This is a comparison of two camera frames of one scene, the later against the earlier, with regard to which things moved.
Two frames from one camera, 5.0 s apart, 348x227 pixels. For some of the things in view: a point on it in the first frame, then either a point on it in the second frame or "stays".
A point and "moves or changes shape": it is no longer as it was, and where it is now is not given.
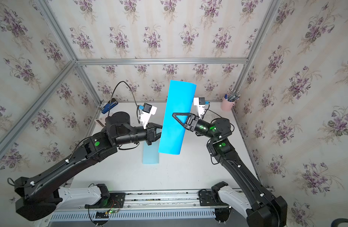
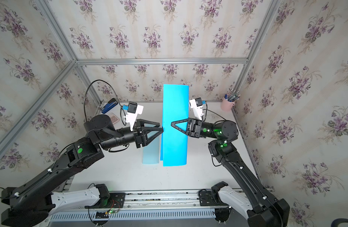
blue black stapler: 110,104 stays
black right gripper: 194,124 -> 195,128
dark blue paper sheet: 179,100 moves or changes shape
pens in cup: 232,95 stays
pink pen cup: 226,105 stays
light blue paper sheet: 151,152 stays
